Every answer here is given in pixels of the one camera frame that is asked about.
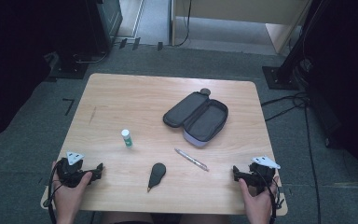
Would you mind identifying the black teardrop-shaped tool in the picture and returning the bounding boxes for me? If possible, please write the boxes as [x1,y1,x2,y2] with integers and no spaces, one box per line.
[146,161,168,193]

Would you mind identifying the dark cabinet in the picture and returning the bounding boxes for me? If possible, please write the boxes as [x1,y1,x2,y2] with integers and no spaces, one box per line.
[85,0,124,54]

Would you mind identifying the person's right hand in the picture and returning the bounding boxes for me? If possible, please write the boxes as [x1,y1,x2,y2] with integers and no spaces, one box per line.
[238,175,281,219]

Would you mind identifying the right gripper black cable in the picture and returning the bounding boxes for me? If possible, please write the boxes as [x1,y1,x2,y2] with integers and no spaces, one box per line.
[259,170,286,224]

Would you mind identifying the person's left hand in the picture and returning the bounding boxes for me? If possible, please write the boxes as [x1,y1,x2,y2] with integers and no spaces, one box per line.
[51,161,93,217]

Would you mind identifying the grey pencil case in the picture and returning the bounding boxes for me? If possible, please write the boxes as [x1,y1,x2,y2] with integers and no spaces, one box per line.
[162,87,229,148]

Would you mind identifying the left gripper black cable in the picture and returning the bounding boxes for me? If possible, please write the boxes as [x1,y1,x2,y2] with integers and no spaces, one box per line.
[42,166,63,224]

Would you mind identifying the clear silver pen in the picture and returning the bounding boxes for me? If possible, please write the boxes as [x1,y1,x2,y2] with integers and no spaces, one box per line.
[173,147,211,173]

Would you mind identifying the black stand base plate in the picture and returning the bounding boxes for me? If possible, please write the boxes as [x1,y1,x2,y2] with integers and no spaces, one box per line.
[45,50,90,80]
[261,64,301,91]

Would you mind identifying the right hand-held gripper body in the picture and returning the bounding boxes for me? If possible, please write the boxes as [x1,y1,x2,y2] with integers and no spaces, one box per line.
[243,155,282,196]

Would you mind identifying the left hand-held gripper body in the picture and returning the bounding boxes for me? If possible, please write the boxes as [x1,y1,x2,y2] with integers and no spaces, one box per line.
[55,151,98,189]

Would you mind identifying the black floor cables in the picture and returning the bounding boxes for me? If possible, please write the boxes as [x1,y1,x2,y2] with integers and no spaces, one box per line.
[260,91,323,224]

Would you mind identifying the hanging black cable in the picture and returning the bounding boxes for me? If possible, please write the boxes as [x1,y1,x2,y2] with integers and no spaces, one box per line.
[173,0,194,49]

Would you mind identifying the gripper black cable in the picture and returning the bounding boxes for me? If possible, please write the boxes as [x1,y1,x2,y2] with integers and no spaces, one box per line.
[259,170,286,224]
[42,166,63,224]

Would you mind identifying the green and white glue stick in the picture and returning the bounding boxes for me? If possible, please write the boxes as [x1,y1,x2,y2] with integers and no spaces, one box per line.
[120,128,134,149]

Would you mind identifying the light wooden furniture panel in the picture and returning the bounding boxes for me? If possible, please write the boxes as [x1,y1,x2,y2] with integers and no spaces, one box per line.
[170,0,312,54]

